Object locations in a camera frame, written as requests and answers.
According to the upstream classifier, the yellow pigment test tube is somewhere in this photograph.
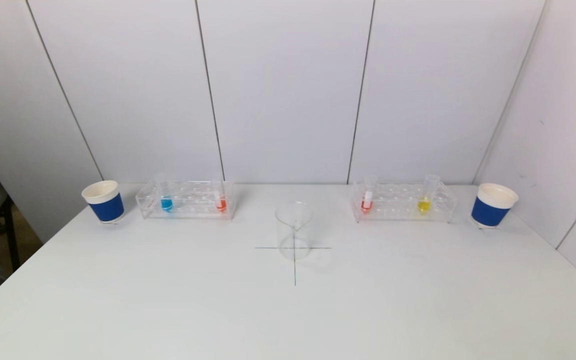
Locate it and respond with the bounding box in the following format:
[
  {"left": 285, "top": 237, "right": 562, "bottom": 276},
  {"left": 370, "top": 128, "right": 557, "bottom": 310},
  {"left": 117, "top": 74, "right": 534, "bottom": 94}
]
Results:
[{"left": 417, "top": 174, "right": 441, "bottom": 215}]

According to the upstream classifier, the blue white paper cup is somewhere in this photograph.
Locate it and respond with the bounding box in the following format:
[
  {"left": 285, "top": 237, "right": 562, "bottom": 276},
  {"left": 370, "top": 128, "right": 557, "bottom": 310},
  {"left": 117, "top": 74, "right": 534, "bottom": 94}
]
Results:
[
  {"left": 81, "top": 180, "right": 125, "bottom": 224},
  {"left": 471, "top": 183, "right": 519, "bottom": 229}
]

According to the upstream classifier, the red pigment test tube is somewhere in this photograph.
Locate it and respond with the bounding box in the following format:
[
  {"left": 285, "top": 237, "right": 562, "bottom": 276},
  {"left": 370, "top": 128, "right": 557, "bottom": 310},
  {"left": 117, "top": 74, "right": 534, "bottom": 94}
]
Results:
[
  {"left": 214, "top": 176, "right": 228, "bottom": 213},
  {"left": 361, "top": 176, "right": 378, "bottom": 214}
]

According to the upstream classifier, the clear glass beaker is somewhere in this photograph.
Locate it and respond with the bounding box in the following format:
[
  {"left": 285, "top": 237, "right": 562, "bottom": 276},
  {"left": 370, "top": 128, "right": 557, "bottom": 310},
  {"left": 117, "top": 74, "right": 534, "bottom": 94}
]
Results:
[{"left": 275, "top": 201, "right": 314, "bottom": 261}]

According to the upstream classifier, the clear acrylic test tube rack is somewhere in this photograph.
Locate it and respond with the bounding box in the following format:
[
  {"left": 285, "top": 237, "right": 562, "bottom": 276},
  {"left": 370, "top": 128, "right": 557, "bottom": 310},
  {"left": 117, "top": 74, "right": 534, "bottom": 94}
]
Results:
[
  {"left": 135, "top": 180, "right": 236, "bottom": 220},
  {"left": 351, "top": 181, "right": 457, "bottom": 224}
]

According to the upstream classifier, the blue pigment test tube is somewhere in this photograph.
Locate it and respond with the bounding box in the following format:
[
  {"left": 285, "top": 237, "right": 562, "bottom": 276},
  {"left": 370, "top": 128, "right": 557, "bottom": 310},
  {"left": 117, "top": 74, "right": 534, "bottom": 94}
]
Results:
[{"left": 157, "top": 174, "right": 175, "bottom": 213}]

